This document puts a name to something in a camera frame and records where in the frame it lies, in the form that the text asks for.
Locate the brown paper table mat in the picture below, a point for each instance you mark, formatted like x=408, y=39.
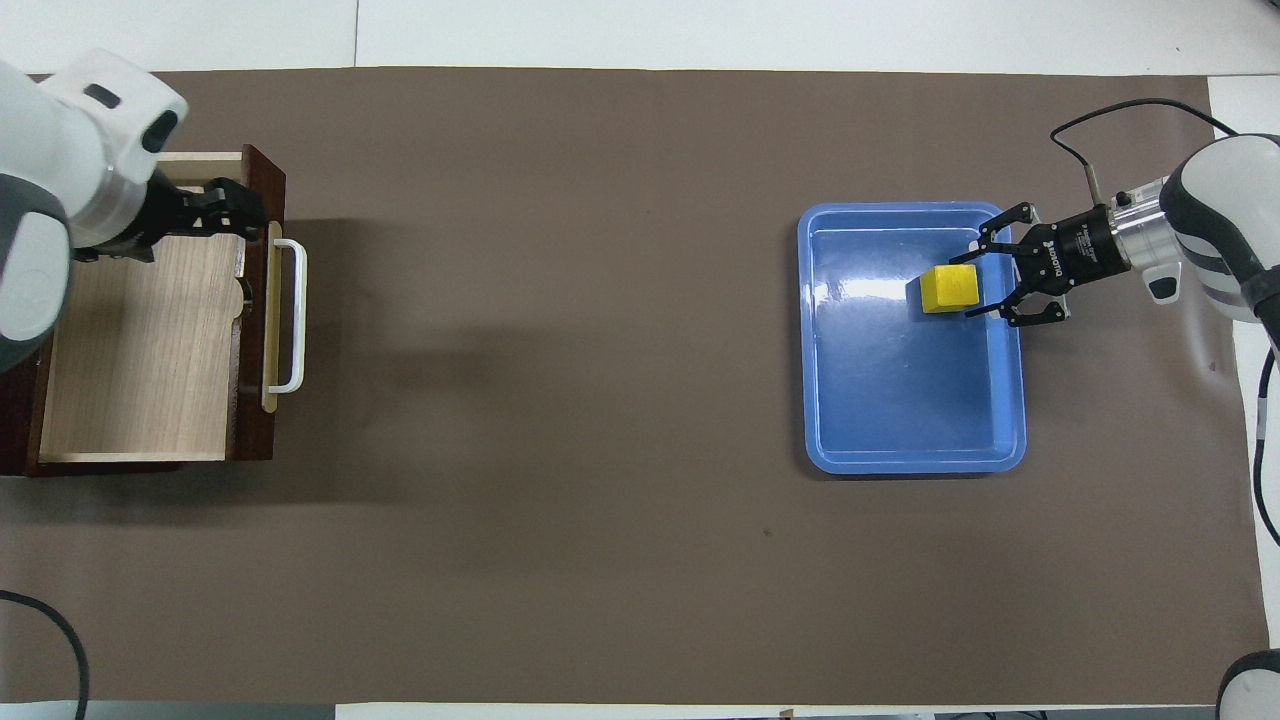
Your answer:
x=600, y=400

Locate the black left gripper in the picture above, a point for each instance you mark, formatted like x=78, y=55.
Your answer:
x=175, y=215

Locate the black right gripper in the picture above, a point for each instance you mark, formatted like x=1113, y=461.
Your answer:
x=1080, y=250

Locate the dark brown wooden cabinet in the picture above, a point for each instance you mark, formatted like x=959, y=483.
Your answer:
x=15, y=420

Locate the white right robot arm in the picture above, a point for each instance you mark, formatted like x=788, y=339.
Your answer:
x=1220, y=200

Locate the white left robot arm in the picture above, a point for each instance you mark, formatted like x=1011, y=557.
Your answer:
x=60, y=150

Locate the wooden drawer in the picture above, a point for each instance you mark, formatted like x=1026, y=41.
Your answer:
x=140, y=350

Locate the blue plastic tray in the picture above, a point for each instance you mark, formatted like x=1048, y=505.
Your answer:
x=900, y=400

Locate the yellow cube block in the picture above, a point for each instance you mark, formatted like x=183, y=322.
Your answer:
x=950, y=288

